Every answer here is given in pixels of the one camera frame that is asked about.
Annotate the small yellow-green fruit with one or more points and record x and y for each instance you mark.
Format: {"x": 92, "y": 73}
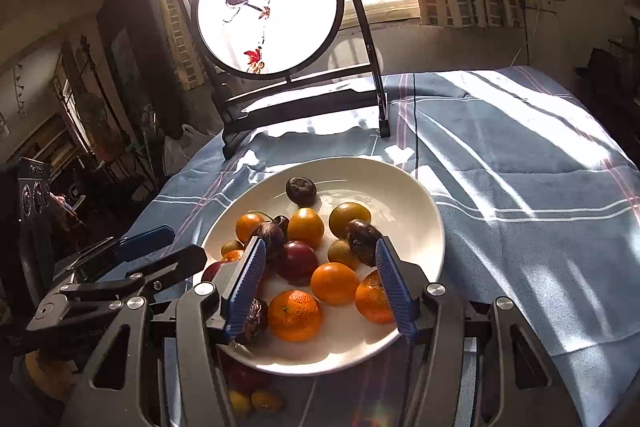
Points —
{"x": 342, "y": 253}
{"x": 231, "y": 247}

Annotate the orange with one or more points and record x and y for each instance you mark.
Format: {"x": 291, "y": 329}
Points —
{"x": 335, "y": 283}
{"x": 247, "y": 227}
{"x": 232, "y": 257}
{"x": 305, "y": 227}

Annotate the blue striped tablecloth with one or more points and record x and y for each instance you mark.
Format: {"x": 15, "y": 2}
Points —
{"x": 500, "y": 182}

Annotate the dark purple passion fruit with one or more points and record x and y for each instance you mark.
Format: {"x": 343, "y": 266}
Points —
{"x": 274, "y": 242}
{"x": 362, "y": 239}

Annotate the round bird painting table screen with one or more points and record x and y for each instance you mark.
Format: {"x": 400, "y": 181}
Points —
{"x": 270, "y": 7}

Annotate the wrinkled dark passion fruit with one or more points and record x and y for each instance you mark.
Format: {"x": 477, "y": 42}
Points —
{"x": 301, "y": 192}
{"x": 256, "y": 317}

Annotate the tangerine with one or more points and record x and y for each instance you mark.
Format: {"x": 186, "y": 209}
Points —
{"x": 294, "y": 314}
{"x": 267, "y": 399}
{"x": 372, "y": 299}

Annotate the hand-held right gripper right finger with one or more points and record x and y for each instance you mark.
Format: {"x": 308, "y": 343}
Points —
{"x": 395, "y": 292}

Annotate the white round plate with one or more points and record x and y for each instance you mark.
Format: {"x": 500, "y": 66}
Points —
{"x": 390, "y": 207}

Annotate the yellow-green round fruit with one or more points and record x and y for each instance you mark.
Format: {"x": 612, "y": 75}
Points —
{"x": 349, "y": 218}

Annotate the black hat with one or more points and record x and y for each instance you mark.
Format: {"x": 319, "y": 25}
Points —
{"x": 600, "y": 62}

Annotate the white plastic bag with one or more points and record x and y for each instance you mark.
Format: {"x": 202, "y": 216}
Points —
{"x": 187, "y": 139}

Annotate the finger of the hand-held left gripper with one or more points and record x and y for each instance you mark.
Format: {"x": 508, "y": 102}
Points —
{"x": 170, "y": 267}
{"x": 145, "y": 241}

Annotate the dark red plum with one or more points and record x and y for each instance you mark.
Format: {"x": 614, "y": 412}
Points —
{"x": 297, "y": 262}
{"x": 212, "y": 272}
{"x": 281, "y": 222}
{"x": 245, "y": 377}

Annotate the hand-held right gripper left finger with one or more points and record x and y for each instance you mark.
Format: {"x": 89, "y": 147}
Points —
{"x": 247, "y": 287}

